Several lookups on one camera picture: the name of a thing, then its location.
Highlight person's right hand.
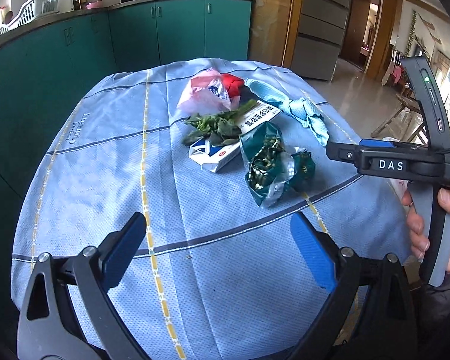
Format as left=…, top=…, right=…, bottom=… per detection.
left=402, top=187, right=450, bottom=271

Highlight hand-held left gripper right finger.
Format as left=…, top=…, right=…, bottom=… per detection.
left=285, top=213, right=421, bottom=360

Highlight white blue medicine box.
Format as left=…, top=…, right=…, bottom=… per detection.
left=188, top=137, right=241, bottom=173

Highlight person's right forearm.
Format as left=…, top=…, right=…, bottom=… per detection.
left=416, top=266, right=450, bottom=360

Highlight white dish rack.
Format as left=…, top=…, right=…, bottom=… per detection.
left=0, top=0, right=62, bottom=38

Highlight green vine garland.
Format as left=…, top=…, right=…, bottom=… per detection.
left=405, top=9, right=418, bottom=57

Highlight small green foil wrapper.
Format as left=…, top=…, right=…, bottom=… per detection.
left=285, top=149, right=316, bottom=192

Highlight green foil snack bag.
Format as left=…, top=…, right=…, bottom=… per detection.
left=239, top=122, right=297, bottom=208

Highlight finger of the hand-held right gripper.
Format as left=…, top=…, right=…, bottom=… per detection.
left=325, top=142, right=361, bottom=167
left=359, top=139, right=402, bottom=151

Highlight wooden bench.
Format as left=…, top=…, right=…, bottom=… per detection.
left=370, top=94, right=428, bottom=145

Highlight white green printed box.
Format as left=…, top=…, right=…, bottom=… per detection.
left=240, top=101, right=283, bottom=136

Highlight pink plastic bag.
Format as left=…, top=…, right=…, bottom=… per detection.
left=177, top=68, right=233, bottom=115

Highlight red wrapper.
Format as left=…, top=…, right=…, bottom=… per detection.
left=221, top=74, right=245, bottom=98

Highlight wood framed glass door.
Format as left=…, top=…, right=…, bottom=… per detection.
left=234, top=0, right=304, bottom=70

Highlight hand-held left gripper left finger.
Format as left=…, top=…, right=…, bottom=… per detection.
left=17, top=212, right=147, bottom=360

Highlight chair with pink clothes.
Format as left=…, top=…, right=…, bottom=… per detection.
left=380, top=45, right=406, bottom=87

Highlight light blue cloth rag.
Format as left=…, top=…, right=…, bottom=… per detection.
left=245, top=78, right=329, bottom=147

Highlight blue checked tablecloth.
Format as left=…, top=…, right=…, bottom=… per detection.
left=11, top=58, right=411, bottom=360

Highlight grey refrigerator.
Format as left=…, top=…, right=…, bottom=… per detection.
left=290, top=0, right=355, bottom=81

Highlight green leafy vegetable scrap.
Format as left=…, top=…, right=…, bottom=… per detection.
left=182, top=99, right=257, bottom=147

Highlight wooden room door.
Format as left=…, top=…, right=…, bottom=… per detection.
left=339, top=0, right=383, bottom=70

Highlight teal base cabinets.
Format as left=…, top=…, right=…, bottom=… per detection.
left=0, top=0, right=256, bottom=308

